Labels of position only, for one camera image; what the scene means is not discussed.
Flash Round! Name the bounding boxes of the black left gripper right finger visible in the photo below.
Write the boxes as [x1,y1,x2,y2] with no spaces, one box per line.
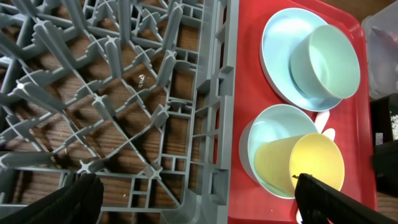
[294,173,397,224]

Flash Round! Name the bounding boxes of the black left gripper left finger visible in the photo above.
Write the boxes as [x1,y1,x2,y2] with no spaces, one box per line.
[1,174,104,224]

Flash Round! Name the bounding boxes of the yellow plastic cup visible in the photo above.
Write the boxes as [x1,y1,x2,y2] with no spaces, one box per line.
[254,133,345,198]

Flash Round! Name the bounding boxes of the light blue small bowl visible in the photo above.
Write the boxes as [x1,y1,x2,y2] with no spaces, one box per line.
[239,104,318,199]

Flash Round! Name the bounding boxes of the green bowl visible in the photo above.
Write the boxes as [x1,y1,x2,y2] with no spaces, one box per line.
[290,25,361,100]

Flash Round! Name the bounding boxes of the black waste tray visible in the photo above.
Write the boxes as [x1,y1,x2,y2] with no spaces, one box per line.
[370,93,397,146]

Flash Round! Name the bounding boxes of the grey dishwasher rack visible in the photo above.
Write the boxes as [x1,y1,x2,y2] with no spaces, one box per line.
[1,1,239,223]

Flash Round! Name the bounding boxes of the white plastic spoon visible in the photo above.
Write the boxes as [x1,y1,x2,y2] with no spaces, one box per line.
[322,128,336,141]

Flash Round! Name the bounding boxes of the white plastic fork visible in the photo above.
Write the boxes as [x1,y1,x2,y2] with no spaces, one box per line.
[314,111,330,133]

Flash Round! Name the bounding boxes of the red plastic tray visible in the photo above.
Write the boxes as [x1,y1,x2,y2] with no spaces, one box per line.
[228,1,377,223]

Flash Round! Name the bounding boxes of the light blue plate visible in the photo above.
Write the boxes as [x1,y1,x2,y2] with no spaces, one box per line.
[259,7,341,112]

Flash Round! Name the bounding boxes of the clear plastic bin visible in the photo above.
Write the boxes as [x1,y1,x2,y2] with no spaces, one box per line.
[362,1,397,99]

